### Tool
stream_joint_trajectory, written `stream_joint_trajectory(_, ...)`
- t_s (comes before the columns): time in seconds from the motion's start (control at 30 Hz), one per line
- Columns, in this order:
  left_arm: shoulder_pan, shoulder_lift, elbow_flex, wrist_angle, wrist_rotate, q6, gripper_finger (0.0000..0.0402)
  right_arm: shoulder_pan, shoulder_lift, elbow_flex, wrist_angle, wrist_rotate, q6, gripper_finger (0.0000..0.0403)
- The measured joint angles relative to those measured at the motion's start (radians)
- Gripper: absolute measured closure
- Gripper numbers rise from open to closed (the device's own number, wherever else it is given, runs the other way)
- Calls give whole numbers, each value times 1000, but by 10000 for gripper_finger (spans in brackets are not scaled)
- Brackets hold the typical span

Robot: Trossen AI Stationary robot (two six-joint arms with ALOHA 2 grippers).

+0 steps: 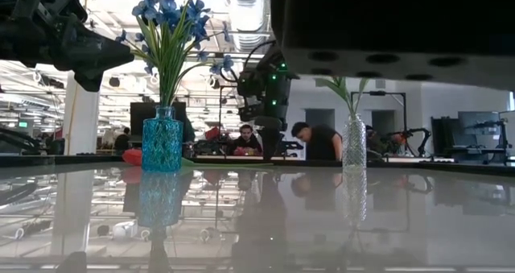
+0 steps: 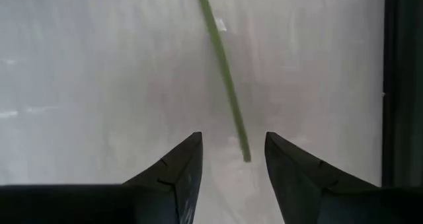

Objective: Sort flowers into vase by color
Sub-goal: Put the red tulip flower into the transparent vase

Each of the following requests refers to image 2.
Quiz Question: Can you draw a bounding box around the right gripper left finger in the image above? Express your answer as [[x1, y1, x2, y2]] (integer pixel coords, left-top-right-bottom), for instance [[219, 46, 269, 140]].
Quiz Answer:
[[0, 131, 204, 224]]

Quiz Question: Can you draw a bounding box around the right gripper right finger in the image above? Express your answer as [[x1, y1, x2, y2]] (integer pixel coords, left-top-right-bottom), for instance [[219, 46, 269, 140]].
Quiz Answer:
[[264, 131, 423, 224]]

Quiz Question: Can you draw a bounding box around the red artificial tulip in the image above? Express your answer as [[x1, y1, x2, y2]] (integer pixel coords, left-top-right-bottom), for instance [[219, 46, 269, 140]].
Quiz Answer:
[[192, 0, 252, 164]]

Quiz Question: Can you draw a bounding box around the black metal table frame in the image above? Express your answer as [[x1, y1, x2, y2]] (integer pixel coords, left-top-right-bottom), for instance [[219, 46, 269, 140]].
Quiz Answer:
[[381, 0, 423, 189]]

